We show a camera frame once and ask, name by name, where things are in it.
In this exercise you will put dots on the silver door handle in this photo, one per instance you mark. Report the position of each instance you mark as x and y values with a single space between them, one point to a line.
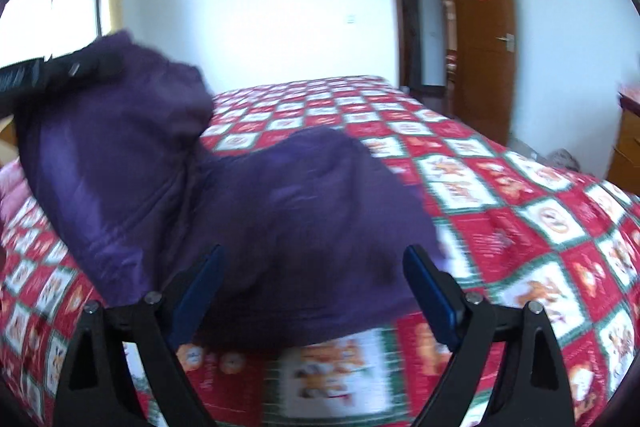
509 41

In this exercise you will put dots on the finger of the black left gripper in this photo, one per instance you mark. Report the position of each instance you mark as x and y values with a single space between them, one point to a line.
38 80

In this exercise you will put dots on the brown wooden door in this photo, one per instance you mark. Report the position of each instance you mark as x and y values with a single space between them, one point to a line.
485 75

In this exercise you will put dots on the red patchwork bear bedspread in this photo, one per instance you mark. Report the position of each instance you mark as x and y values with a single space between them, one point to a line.
513 229

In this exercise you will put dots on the pink folded quilt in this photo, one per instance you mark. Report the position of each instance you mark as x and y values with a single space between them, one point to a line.
14 190

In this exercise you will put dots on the wooden dresser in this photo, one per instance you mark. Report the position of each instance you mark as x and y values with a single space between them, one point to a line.
625 162

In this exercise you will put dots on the purple quilted jacket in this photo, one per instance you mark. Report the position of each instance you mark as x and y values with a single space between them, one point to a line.
313 228

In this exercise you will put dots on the grey crumpled cloth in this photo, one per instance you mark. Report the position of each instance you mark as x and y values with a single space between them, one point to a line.
562 159

